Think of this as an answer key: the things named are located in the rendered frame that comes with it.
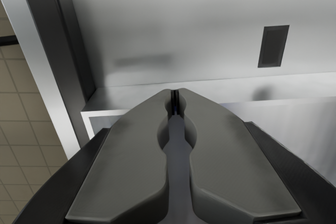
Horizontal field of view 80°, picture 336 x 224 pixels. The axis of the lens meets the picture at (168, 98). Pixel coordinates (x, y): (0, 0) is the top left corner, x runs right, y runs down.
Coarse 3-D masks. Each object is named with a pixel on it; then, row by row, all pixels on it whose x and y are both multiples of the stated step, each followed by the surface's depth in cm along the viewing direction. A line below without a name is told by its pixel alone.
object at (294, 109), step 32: (96, 96) 15; (128, 96) 14; (224, 96) 13; (256, 96) 13; (288, 96) 13; (320, 96) 12; (96, 128) 14; (288, 128) 18; (320, 128) 18; (320, 160) 19
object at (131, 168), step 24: (168, 96) 11; (120, 120) 9; (144, 120) 9; (120, 144) 8; (144, 144) 8; (96, 168) 7; (120, 168) 7; (144, 168) 7; (96, 192) 6; (120, 192) 6; (144, 192) 6; (168, 192) 7; (72, 216) 5; (96, 216) 5; (120, 216) 5; (144, 216) 6
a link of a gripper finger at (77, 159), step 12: (108, 132) 8; (96, 144) 8; (72, 156) 7; (84, 156) 7; (60, 168) 7; (72, 168) 7; (84, 168) 7; (48, 180) 6; (60, 180) 6; (72, 180) 6; (36, 192) 6; (48, 192) 6; (60, 192) 6; (72, 192) 6; (36, 204) 6; (48, 204) 6; (60, 204) 6; (24, 216) 6; (36, 216) 6; (48, 216) 5; (60, 216) 5
